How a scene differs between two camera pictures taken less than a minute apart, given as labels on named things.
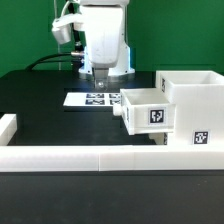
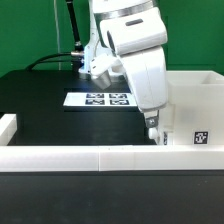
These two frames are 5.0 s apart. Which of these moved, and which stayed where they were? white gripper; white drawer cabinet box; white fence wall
Moved: white gripper
Stayed: white drawer cabinet box; white fence wall
